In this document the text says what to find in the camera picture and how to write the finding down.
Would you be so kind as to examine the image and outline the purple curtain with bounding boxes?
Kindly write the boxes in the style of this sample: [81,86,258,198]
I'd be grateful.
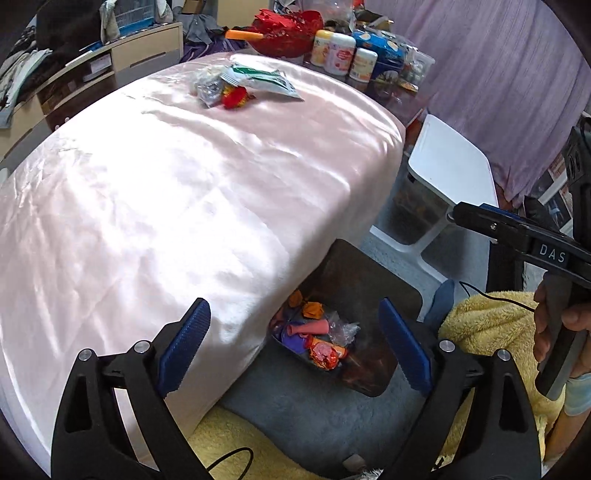
[365,0,591,205]

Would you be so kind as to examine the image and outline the grey garment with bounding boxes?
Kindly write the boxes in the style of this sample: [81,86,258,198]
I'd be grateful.
[182,14,227,45]

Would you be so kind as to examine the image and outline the foil bag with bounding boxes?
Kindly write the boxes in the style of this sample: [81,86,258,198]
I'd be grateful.
[224,64,305,103]

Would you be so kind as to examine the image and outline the red orange foil wrapper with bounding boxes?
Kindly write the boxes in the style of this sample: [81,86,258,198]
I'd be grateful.
[307,337,350,371]

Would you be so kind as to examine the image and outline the black cable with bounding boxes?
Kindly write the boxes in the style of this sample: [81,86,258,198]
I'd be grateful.
[459,280,539,315]
[205,447,254,476]

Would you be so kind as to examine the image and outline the clear plastic wrapper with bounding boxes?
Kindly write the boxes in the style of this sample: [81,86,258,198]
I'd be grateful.
[189,67,230,110]
[325,311,361,345]

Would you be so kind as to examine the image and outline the gold snack packets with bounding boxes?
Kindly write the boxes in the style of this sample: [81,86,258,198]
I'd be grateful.
[355,11,393,33]

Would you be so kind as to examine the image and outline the wooden television stand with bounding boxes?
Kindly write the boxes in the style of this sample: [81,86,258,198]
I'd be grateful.
[0,21,184,160]

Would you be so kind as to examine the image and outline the white bottle pink label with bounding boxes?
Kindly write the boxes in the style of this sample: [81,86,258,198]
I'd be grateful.
[324,33,357,77]

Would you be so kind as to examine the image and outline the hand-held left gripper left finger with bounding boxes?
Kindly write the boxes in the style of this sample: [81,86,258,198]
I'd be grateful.
[51,298,213,480]

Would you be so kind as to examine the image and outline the clear plastic storage box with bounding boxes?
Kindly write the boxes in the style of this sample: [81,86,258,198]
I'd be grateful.
[406,46,437,89]

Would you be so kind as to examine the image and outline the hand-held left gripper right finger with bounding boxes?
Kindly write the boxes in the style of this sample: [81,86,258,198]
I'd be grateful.
[379,298,542,480]

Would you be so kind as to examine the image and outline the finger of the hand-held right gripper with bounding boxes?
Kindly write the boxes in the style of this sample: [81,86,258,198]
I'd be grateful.
[564,124,591,199]
[451,202,539,253]

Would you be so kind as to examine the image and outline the white folding lap table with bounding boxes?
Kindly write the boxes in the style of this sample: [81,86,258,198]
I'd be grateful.
[406,114,500,285]

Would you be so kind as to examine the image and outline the yellow lid bottle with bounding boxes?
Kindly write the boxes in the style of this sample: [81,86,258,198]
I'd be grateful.
[310,28,334,67]

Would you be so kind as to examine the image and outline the person's right forearm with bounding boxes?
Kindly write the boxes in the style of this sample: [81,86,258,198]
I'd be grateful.
[545,371,591,462]

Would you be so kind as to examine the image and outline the black trash bin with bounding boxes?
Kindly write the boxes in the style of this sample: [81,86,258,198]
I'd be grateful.
[269,237,424,398]

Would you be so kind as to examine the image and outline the red plastic basket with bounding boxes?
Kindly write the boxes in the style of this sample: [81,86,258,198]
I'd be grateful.
[252,8,324,59]

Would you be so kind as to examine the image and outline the white bottle yellow label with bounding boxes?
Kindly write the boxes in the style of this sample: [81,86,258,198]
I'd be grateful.
[348,47,379,84]

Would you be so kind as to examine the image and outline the pile of clothes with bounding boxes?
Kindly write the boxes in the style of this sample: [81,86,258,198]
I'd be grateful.
[0,14,100,130]

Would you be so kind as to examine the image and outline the blue bird cage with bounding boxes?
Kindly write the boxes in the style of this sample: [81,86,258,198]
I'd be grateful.
[113,0,156,33]
[99,0,179,43]

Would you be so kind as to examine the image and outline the clear plastic bag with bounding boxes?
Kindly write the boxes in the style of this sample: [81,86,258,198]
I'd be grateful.
[323,0,356,29]

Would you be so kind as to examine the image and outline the purple garment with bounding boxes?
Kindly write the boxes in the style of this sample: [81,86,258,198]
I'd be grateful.
[180,37,260,64]

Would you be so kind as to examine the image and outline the yellow fleece blanket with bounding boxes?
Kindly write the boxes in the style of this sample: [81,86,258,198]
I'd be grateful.
[187,288,567,480]

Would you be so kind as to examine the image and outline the glass coffee table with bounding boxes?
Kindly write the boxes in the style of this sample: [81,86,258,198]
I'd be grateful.
[300,55,440,130]

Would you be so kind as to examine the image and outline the blue snack bag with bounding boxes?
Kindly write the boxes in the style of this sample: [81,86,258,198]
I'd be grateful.
[353,30,407,61]

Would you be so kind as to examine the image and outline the blue cookie tin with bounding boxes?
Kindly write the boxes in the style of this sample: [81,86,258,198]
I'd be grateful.
[369,51,410,84]

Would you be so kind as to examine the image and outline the person's right hand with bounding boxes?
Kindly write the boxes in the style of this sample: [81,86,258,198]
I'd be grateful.
[533,278,591,365]

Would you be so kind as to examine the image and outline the pink satin tablecloth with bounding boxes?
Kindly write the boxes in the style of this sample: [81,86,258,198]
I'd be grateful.
[0,52,407,467]

